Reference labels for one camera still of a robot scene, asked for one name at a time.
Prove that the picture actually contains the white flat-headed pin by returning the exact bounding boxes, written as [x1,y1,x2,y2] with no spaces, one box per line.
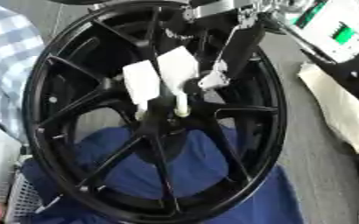
[155,45,201,118]
[121,59,163,121]

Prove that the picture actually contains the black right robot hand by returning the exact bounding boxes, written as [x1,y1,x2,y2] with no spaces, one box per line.
[162,12,269,95]

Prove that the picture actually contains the black spoked wheel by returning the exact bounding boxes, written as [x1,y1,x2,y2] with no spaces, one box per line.
[20,0,290,224]

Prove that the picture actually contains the cream cloth bag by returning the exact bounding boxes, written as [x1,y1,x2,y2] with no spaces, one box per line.
[296,62,359,155]

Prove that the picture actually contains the person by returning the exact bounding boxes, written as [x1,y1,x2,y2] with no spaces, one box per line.
[0,1,48,144]

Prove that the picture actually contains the white pierced plastic basket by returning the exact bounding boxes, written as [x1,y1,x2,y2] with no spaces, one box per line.
[3,163,54,224]

